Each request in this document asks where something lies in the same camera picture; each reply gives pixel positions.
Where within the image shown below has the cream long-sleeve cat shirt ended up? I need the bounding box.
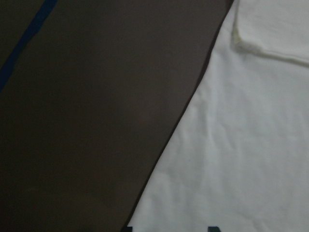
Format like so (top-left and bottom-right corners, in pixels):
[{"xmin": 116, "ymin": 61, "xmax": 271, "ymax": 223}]
[{"xmin": 128, "ymin": 0, "xmax": 309, "ymax": 232}]

